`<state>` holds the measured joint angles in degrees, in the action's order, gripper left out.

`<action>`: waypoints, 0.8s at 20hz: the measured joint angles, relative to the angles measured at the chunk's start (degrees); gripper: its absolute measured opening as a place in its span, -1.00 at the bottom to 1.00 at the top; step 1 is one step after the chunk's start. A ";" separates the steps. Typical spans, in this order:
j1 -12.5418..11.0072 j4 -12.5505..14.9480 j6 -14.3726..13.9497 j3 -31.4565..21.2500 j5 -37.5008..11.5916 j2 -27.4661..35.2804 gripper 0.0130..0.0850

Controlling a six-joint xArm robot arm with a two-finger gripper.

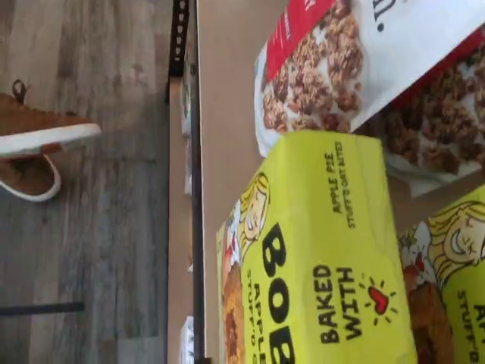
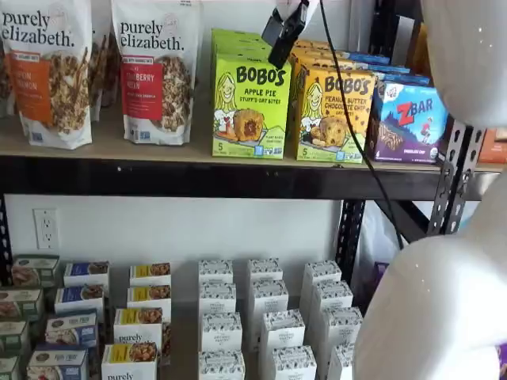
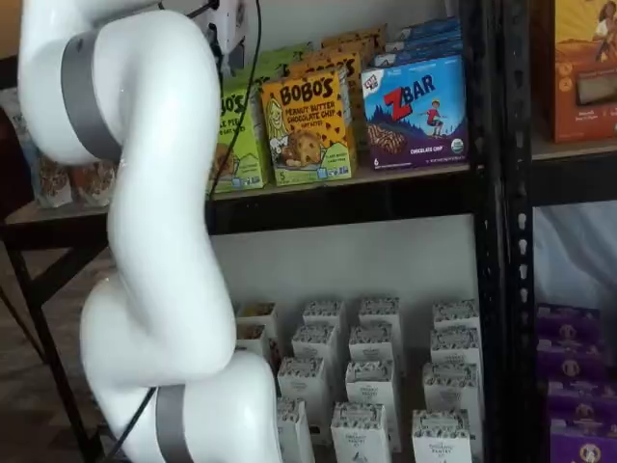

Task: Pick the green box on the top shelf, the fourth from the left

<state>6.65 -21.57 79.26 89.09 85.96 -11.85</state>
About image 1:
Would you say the green Bobo's apple pie box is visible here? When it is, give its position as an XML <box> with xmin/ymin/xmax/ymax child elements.
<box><xmin>397</xmin><ymin>185</ymin><xmax>485</xmax><ymax>364</ymax></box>
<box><xmin>215</xmin><ymin>130</ymin><xmax>420</xmax><ymax>364</ymax></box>

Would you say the brown shoe white sole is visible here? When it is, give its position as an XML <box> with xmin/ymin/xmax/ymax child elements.
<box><xmin>0</xmin><ymin>152</ymin><xmax>63</xmax><ymax>203</ymax></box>
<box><xmin>0</xmin><ymin>78</ymin><xmax>102</xmax><ymax>158</ymax></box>

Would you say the white patterned pantry box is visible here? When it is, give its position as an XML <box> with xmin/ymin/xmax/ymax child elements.
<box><xmin>180</xmin><ymin>315</ymin><xmax>208</xmax><ymax>364</ymax></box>

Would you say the black floor tape strip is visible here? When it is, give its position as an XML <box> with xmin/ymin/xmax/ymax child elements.
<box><xmin>0</xmin><ymin>301</ymin><xmax>85</xmax><ymax>315</ymax></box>

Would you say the wooden shelf board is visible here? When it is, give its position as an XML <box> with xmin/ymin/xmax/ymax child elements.
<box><xmin>195</xmin><ymin>0</ymin><xmax>467</xmax><ymax>364</ymax></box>

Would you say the granola bag red label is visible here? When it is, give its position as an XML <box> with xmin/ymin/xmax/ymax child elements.
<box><xmin>253</xmin><ymin>0</ymin><xmax>485</xmax><ymax>156</ymax></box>
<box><xmin>378</xmin><ymin>32</ymin><xmax>485</xmax><ymax>198</ymax></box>

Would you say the black metal shelving rack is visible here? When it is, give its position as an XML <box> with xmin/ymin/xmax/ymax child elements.
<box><xmin>162</xmin><ymin>0</ymin><xmax>213</xmax><ymax>364</ymax></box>

